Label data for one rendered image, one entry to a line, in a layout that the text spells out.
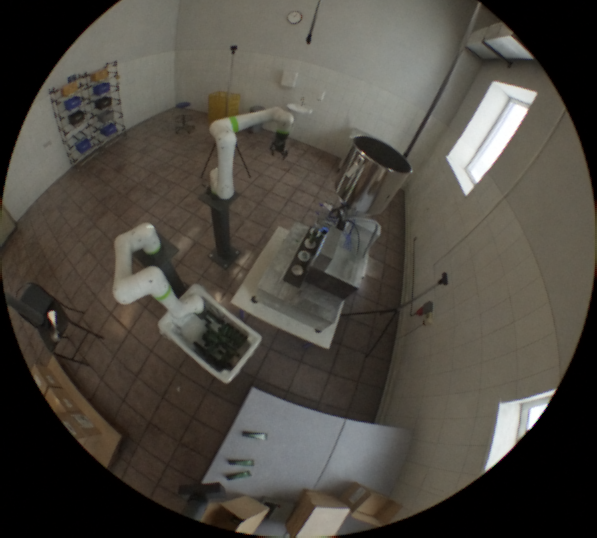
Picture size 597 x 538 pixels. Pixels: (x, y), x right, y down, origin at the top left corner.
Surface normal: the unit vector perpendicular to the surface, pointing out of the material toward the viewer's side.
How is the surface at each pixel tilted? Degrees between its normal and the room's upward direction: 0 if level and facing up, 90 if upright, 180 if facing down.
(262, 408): 0
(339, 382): 0
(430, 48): 90
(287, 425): 0
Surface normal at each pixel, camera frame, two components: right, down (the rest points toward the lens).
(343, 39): -0.36, 0.69
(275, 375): 0.22, -0.59
